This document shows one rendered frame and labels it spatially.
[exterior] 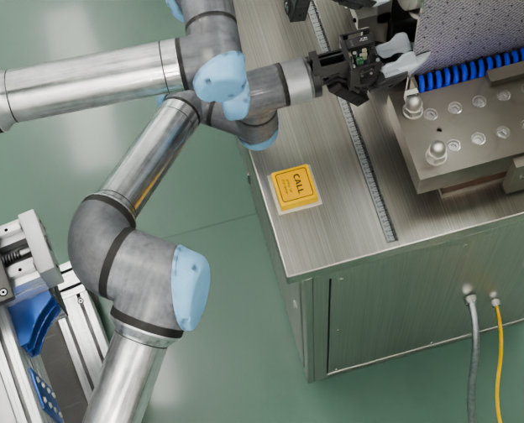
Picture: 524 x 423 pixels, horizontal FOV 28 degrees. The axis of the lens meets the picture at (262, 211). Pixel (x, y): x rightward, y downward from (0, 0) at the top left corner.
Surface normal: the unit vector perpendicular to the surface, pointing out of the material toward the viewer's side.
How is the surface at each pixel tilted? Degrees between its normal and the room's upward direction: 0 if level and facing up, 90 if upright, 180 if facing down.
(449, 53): 90
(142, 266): 8
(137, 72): 33
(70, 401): 0
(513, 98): 0
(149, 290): 24
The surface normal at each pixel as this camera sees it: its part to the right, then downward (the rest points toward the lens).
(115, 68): -0.04, -0.15
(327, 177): -0.05, -0.39
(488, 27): 0.26, 0.88
